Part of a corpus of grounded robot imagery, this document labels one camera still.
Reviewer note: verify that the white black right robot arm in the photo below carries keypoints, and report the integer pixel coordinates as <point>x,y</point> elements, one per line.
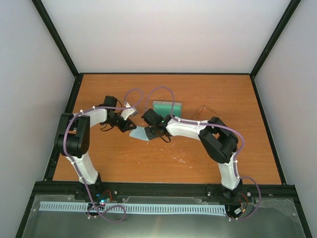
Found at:
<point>219,141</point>

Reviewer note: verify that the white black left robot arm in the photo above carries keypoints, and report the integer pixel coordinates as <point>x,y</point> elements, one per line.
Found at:
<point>72,138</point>

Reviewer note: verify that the red thin-frame sunglasses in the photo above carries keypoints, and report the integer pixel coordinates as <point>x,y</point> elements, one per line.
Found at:
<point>206,113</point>

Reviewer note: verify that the metal front plate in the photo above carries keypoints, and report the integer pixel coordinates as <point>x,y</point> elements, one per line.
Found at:
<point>268,218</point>

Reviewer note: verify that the light blue slotted cable duct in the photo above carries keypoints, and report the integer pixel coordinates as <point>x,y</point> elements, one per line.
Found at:
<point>141,209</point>

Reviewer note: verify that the black aluminium frame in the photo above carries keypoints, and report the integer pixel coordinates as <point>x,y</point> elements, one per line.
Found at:
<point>49,187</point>

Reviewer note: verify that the light blue cleaning cloth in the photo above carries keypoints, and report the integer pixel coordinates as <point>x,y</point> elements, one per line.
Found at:
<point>139,133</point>

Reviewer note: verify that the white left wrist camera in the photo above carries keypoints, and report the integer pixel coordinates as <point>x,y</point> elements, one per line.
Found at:
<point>128,111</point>

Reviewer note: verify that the grey leather glasses case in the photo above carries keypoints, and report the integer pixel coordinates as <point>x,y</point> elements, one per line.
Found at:
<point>163,108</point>

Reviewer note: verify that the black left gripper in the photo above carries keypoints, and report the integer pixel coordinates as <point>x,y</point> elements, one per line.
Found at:
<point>125,127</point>

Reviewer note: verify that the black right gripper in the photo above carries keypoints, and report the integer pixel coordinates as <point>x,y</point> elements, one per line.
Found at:
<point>151,136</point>

